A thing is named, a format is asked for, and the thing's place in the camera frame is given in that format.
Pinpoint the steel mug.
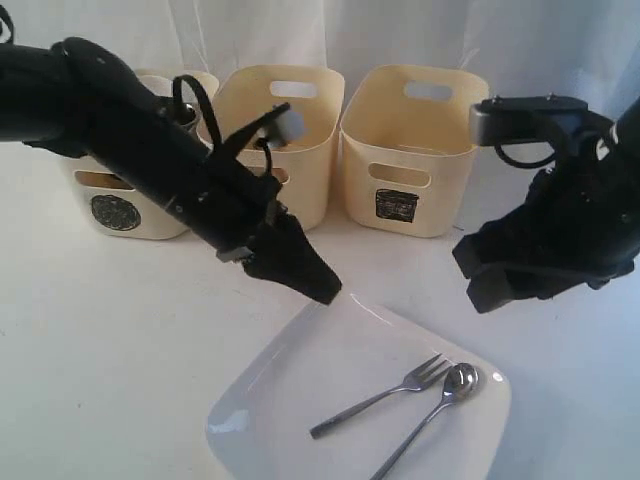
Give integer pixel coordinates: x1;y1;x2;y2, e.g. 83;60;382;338
174;103;201;137

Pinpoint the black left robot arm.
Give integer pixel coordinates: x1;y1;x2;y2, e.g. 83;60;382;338
1;37;342;305

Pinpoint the cream bin with square mark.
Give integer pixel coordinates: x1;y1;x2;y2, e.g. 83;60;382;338
340;65;489;238

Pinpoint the cream bin with circle mark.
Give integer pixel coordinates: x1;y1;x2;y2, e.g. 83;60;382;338
58;69;220;240

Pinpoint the white square plate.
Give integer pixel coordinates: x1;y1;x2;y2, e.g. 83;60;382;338
206;294;511;479

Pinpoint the steel spoon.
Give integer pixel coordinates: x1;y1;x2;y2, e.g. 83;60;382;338
371;363;479;480

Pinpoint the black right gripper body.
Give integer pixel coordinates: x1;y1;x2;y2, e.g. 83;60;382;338
500;109;639;290

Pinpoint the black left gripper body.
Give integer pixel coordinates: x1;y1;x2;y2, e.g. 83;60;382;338
159;144;290;260

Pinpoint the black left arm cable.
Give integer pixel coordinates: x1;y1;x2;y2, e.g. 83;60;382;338
172;73;226;156

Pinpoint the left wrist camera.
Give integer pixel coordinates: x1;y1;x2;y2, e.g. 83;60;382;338
222;102;306;152

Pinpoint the cream bin with triangle mark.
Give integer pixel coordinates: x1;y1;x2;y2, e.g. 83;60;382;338
212;65;345;231

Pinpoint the steel fork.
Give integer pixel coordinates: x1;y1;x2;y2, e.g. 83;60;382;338
309;353;452;440

